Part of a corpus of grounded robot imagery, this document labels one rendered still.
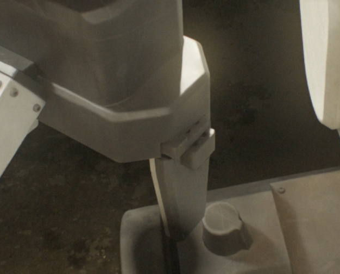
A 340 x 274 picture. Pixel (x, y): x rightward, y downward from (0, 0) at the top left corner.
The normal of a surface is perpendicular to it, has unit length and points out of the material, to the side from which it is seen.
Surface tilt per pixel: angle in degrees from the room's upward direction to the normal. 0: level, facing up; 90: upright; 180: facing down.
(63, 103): 78
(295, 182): 0
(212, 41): 0
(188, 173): 90
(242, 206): 0
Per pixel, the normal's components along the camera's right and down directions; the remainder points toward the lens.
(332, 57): -0.59, 0.75
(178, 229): 0.16, 0.75
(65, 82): -0.60, 0.59
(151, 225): -0.18, -0.85
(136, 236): -0.23, -0.71
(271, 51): -0.18, -0.56
